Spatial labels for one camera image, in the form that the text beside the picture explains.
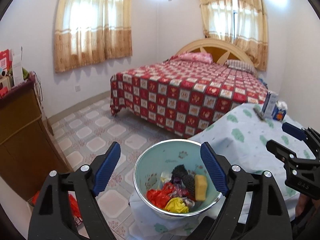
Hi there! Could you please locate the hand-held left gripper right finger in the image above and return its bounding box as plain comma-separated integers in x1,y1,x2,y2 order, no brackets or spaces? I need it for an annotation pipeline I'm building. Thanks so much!
200,142,293,240

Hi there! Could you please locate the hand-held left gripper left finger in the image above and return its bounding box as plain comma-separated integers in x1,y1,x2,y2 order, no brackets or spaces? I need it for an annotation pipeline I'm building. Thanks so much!
28,141,121,240

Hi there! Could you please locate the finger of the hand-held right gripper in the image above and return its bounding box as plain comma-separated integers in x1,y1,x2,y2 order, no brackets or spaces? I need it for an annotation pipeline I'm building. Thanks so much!
266,140,304,167
282,122,320,156

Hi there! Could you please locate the yellow sponge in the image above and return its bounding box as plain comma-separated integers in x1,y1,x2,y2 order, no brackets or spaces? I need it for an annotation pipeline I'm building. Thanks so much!
194,175,209,202

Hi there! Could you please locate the black rope bundle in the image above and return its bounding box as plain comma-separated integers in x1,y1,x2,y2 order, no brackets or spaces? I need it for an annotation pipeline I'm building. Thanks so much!
171,164,196,193

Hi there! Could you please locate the patterned wrapper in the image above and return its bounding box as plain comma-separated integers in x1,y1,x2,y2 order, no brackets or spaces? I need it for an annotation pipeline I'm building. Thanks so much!
175,187,196,207

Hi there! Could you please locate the teal metal basin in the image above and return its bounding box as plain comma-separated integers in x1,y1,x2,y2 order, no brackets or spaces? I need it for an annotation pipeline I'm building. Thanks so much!
133,139,223,221

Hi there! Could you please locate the white yellow tissue packet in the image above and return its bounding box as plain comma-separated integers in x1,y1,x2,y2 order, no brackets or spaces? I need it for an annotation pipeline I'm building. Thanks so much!
160,171,173,183

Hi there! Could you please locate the yellow plastic bag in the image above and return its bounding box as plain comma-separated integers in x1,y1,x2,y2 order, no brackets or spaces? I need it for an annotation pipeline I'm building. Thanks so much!
164,197,189,214

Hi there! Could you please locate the red plastic bag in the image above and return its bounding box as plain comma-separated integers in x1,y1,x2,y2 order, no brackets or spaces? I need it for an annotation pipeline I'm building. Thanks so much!
146,182,181,208

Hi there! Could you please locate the person's right forearm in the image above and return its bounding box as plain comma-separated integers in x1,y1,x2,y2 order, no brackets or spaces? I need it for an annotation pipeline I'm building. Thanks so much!
295,194,313,220

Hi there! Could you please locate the blue drink carton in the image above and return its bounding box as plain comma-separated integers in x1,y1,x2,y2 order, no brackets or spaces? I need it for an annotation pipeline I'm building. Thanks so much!
272,101,288,122

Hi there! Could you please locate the grey milk carton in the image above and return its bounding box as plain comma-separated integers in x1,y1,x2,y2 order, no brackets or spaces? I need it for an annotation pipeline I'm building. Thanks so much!
261,91,279,119

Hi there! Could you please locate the small dark snack packet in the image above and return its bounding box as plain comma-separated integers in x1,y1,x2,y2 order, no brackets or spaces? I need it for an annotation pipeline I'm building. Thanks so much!
253,105,266,121

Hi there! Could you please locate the red bag on floor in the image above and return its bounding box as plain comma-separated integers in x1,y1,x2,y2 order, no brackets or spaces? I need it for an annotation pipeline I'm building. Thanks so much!
31,191,83,228

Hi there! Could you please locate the bed with red patterned cover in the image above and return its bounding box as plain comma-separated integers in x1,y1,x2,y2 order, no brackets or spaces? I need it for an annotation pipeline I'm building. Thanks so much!
110,59,269,139

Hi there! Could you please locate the striped pillow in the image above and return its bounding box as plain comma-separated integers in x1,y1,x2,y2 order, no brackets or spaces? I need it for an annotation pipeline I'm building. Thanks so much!
224,59,257,74

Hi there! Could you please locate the brown wooden cabinet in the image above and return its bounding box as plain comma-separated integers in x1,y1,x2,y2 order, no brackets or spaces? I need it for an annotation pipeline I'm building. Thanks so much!
0,80,73,202

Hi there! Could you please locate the cream wooden headboard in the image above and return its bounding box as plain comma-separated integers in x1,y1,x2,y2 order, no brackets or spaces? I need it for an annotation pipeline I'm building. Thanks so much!
175,39,258,77

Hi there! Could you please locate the long beige curtain panel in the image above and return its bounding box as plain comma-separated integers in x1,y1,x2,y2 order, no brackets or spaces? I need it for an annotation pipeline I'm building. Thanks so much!
233,0,269,71

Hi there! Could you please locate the pink pillow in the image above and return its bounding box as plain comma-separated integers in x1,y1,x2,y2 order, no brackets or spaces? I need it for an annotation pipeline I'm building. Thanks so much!
170,52,213,64

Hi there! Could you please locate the tall white box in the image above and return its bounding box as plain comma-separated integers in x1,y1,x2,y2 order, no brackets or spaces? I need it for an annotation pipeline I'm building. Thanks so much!
11,47,24,86

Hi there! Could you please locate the narrow beige curtain panel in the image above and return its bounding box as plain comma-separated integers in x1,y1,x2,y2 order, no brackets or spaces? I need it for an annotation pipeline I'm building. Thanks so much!
198,0,237,43

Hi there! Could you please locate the wide beige window curtain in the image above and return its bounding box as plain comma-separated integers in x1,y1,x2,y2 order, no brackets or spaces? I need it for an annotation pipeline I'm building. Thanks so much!
54,0,133,74

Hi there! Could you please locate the tall red box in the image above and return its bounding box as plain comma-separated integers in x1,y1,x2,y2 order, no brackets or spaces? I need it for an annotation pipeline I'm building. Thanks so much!
0,50,13,98

